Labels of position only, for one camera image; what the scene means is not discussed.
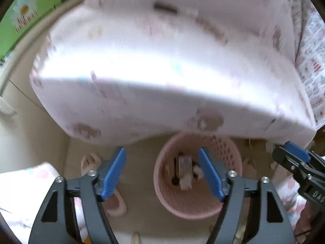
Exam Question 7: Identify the green picture board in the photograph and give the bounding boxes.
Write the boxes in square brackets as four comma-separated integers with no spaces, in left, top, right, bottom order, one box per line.
[0,0,84,59]

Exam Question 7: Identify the pink slipper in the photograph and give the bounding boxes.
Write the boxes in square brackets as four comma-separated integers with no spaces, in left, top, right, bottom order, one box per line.
[103,190,127,218]

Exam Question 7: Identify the pink plastic wastebasket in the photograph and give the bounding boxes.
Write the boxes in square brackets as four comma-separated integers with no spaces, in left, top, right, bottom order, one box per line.
[153,132,244,220]

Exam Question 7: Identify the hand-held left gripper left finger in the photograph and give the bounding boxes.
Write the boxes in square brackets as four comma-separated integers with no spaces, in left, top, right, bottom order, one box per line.
[28,146,127,244]

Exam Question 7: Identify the pink printed pajama pants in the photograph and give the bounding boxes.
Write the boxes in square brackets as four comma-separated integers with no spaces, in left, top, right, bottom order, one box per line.
[0,161,315,244]

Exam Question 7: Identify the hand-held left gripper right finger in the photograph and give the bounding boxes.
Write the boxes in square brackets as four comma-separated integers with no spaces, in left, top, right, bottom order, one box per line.
[198,147,295,244]

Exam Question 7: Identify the bow print tissue packet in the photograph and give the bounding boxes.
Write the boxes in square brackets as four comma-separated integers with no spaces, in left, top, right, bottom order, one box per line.
[178,155,194,177]

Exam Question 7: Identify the strawberry print quilt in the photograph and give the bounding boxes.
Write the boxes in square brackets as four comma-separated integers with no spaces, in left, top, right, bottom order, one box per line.
[289,0,325,127]

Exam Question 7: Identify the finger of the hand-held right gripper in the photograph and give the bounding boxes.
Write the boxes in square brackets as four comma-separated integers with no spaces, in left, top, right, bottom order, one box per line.
[284,141,325,164]
[272,145,311,182]

